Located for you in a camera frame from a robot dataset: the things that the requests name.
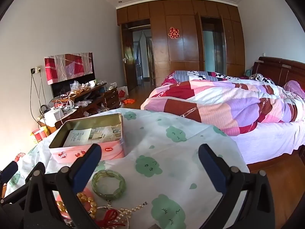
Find white box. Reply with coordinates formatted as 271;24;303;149
44;108;65;127

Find pink bangle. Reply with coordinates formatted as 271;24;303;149
55;188;96;220

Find wooden door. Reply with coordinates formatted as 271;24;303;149
121;24;134;91

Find red canister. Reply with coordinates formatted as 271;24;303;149
32;127;48;144

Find white and red paper bag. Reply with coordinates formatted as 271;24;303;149
117;86;129;99

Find red knotted cord bracelet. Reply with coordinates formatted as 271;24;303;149
96;209;124;229

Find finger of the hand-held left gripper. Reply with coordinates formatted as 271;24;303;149
0;161;19;185
0;185;27;206

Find black television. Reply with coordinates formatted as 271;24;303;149
51;73;96;98

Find cow print blanket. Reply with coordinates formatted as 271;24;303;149
174;70;275;85

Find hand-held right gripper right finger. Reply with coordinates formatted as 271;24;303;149
198;144;279;229

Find paper booklet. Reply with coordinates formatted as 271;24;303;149
63;127;112;148

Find silver bangle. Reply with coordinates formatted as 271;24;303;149
96;205;131;229

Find green jade bracelet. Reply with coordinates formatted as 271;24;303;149
92;169;126;200

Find gold bead bracelet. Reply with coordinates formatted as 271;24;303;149
56;192;98;220

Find wooden television cabinet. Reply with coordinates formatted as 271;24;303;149
39;82;120;134

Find red patchwork cover cloth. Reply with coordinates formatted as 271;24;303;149
44;52;93;85

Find brown wooden wardrobe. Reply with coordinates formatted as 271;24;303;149
117;0;246;89

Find pink tin box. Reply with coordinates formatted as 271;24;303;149
49;113;125;161

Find pink pillow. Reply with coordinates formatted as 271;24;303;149
283;80;305;99

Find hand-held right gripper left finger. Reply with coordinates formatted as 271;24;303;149
23;144;103;229

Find pink patchwork quilt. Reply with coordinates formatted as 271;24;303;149
140;70;305;136

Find pearl necklace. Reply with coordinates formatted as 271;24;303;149
112;202;148;227

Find wooden bed frame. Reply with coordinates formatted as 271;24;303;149
246;56;305;173

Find white cloud print tablecloth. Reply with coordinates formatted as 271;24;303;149
5;108;250;229

